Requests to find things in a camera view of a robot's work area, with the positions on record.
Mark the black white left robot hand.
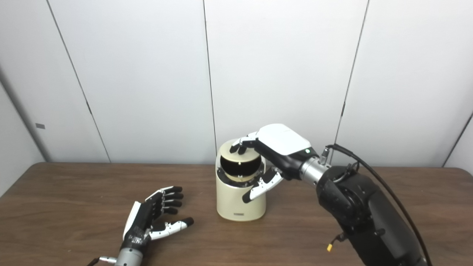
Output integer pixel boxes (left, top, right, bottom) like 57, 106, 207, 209
121, 186, 194, 252

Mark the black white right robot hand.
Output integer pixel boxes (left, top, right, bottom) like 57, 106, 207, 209
229, 124, 319, 204

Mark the cream-colored lidded bin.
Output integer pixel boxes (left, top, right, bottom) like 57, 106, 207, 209
216, 139, 267, 222

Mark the thin wire with yellow connector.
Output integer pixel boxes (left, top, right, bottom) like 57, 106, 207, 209
327, 233, 346, 253

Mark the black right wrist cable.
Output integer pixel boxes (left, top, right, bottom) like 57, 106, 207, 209
320, 144, 433, 266

